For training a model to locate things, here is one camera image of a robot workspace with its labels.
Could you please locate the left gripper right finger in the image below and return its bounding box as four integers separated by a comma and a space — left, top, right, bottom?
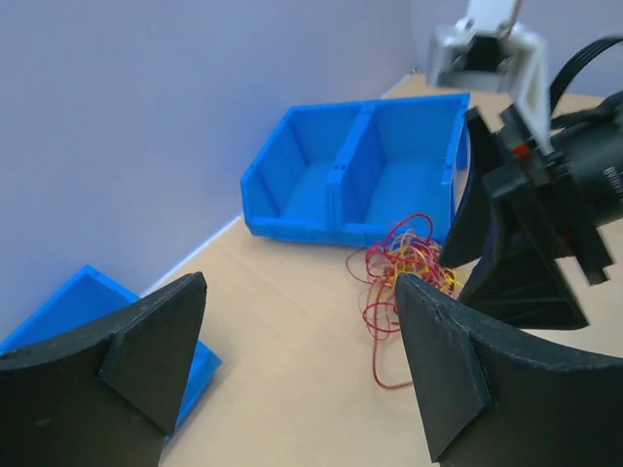
395, 274, 622, 466

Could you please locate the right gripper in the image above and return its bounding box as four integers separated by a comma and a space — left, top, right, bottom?
440, 92, 622, 330

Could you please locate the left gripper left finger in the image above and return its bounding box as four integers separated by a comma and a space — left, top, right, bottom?
1, 272, 207, 466

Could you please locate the red yellow wire bundle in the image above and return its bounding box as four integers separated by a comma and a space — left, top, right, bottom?
345, 212, 463, 390

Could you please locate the small blue bin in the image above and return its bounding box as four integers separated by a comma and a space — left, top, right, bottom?
0, 265, 224, 447

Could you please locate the large blue divided bin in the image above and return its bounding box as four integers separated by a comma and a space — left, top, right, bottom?
240, 93, 470, 247

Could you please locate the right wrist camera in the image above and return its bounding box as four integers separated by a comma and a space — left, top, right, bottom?
425, 0, 552, 153

